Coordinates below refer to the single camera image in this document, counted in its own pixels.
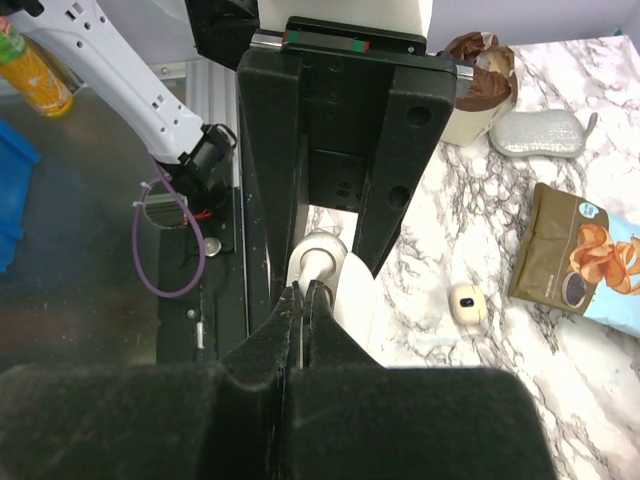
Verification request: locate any orange soda can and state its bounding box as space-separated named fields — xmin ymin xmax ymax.
xmin=1 ymin=17 xmax=73 ymax=117

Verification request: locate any brown paper wrapped cup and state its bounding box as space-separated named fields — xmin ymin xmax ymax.
xmin=441 ymin=31 xmax=518 ymax=147

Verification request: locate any white earbud charging case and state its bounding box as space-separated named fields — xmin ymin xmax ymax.
xmin=287 ymin=230 xmax=379 ymax=351

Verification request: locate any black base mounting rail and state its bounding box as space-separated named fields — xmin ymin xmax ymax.
xmin=156 ymin=188 xmax=248 ymax=364

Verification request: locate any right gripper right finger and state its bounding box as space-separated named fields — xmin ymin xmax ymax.
xmin=287 ymin=282 xmax=556 ymax=479

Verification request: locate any blue cassava chips bag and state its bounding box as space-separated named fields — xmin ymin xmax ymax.
xmin=509 ymin=183 xmax=639 ymax=337

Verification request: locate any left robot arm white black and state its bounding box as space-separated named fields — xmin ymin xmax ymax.
xmin=1 ymin=1 xmax=472 ymax=344

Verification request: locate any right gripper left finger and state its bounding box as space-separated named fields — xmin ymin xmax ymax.
xmin=1 ymin=286 xmax=301 ymax=479

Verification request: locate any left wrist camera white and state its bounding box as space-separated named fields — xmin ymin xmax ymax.
xmin=257 ymin=0 xmax=433 ymax=37

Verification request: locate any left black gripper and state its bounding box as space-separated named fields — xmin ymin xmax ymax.
xmin=238 ymin=17 xmax=473 ymax=333

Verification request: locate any blue plastic bin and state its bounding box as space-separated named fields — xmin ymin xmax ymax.
xmin=0 ymin=120 xmax=40 ymax=273

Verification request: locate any beige earbud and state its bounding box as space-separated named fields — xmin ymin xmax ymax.
xmin=299 ymin=249 xmax=335 ymax=285

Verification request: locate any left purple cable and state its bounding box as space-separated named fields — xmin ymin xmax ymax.
xmin=131 ymin=157 xmax=207 ymax=300

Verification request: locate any beige earbud charging case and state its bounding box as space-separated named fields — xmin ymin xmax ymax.
xmin=449 ymin=284 xmax=488 ymax=326

